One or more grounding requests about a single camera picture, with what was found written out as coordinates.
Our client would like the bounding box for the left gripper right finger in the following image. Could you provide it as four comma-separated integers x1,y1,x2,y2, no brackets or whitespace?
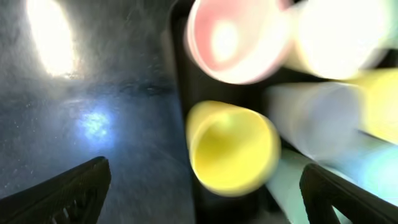
299,163,398,224

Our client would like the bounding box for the yellow cup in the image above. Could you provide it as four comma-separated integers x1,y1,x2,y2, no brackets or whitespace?
346,67,398,146
185,100,282,198

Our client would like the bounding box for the grey cup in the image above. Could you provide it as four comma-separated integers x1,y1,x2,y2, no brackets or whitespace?
266,82,363,160

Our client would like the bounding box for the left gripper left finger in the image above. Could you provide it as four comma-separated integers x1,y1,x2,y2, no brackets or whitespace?
0,156,112,224

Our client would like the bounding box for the white cup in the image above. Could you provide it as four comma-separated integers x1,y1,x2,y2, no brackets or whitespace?
284,0,396,80

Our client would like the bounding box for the blue cup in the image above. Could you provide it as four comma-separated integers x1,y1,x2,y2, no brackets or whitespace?
338,133,398,208

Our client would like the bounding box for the pink cup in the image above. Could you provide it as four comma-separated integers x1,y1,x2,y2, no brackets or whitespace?
184,0,294,85

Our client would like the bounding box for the black tray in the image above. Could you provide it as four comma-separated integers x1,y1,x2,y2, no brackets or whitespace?
169,0,398,224

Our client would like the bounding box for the green cup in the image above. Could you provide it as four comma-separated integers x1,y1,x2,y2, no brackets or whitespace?
266,148,354,224
384,0,398,50

